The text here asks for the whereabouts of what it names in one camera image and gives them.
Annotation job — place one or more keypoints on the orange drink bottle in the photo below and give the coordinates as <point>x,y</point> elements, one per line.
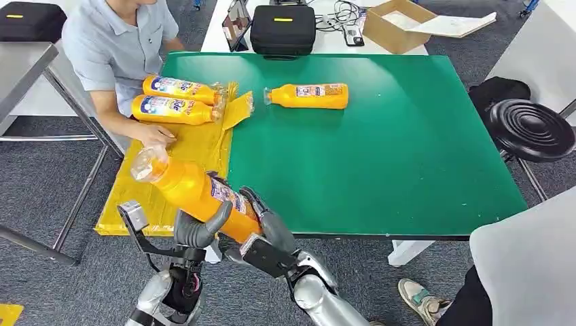
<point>180,87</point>
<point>189,189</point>
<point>310,96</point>
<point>175,111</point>

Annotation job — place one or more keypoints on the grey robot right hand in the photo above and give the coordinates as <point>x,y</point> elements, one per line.
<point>276,229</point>

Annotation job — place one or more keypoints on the flat black device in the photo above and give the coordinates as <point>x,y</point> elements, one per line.
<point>288,2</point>

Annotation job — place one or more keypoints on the black bag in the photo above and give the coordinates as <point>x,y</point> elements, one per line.
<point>495,90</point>

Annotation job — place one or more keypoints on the black round stool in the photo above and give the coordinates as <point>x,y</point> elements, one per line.
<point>531,130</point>

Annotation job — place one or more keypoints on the white paper sheets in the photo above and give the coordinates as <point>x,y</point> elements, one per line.
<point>454,24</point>

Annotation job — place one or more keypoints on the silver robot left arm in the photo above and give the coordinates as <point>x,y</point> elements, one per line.
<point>153,292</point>

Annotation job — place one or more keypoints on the tablet on stand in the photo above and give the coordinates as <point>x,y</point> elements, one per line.
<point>235,22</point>

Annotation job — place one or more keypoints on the black carry case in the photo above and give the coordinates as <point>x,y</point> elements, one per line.
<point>31,24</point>
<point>283,31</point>

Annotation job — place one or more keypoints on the white side table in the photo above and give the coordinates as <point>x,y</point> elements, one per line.
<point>544,54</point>

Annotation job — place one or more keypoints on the black handheld device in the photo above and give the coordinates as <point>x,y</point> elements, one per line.
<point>353,36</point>

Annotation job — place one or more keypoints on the seated person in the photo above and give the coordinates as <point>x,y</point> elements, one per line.
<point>112,45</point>

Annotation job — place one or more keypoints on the open cardboard box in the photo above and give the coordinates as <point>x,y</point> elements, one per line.
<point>387,38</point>

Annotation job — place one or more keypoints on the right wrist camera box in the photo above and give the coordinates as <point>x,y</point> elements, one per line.
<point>267,258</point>

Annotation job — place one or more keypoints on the standing person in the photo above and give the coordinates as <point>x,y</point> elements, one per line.
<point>526,270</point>

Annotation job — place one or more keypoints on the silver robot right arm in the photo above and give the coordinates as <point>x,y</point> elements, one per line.
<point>324,301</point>

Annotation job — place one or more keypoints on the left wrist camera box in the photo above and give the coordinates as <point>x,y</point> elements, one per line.
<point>133,216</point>

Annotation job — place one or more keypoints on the steel bench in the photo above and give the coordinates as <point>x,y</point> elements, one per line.
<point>22,63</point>

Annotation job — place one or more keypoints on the green table mat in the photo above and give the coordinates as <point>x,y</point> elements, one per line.
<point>382,157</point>

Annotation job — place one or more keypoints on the person's shoe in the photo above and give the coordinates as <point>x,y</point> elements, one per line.
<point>420,299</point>

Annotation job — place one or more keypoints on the yellow plastic sheet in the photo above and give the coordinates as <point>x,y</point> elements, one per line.
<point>135,198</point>

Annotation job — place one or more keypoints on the white table with devices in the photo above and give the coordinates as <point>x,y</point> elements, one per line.
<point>328,45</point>

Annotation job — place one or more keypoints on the yellow floor marker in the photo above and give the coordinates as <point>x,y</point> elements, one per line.
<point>8,315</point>

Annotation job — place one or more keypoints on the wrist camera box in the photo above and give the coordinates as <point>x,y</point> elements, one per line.
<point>133,216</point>
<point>267,258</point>

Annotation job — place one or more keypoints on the blue chair base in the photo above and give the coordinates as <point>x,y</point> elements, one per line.
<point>197,3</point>
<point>530,6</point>

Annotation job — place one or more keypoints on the seated person's right hand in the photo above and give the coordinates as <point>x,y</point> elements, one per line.
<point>155,135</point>

